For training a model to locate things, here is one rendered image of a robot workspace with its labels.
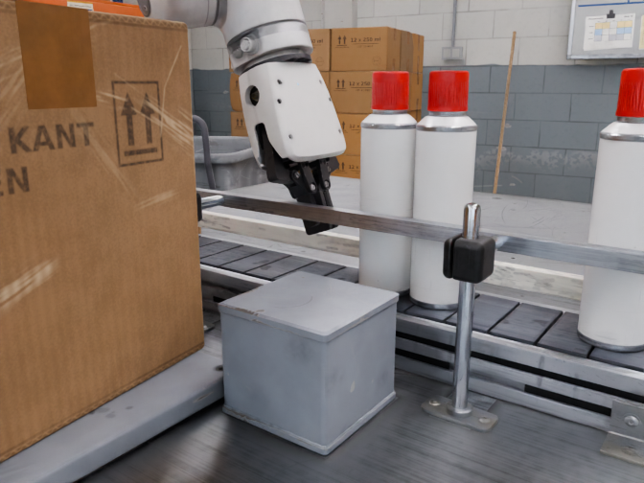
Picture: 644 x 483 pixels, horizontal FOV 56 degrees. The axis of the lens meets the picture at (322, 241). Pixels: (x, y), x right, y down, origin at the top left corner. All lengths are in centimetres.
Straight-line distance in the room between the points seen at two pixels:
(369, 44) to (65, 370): 339
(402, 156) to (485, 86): 444
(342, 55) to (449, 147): 328
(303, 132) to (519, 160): 439
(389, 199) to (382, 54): 316
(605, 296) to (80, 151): 38
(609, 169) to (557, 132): 440
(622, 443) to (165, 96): 41
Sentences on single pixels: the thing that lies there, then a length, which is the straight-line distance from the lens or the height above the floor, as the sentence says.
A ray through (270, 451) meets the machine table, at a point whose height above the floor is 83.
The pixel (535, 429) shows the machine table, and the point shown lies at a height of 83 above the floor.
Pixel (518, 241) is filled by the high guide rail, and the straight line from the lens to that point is 48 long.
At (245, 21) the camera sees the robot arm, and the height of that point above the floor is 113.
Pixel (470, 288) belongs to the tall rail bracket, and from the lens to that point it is 44.
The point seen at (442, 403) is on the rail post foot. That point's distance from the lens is 50.
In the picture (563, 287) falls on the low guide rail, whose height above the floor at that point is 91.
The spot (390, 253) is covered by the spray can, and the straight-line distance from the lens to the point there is 56.
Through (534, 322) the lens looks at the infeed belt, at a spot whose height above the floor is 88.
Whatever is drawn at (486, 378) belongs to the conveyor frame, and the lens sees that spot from 52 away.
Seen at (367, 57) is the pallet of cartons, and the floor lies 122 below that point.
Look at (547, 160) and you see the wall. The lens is 490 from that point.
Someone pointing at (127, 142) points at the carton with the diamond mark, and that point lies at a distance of 45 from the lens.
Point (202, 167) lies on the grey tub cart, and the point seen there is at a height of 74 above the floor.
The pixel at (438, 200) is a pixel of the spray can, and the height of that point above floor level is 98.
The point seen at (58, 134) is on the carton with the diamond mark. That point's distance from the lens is 41.
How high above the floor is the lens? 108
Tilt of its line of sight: 15 degrees down
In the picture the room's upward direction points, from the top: straight up
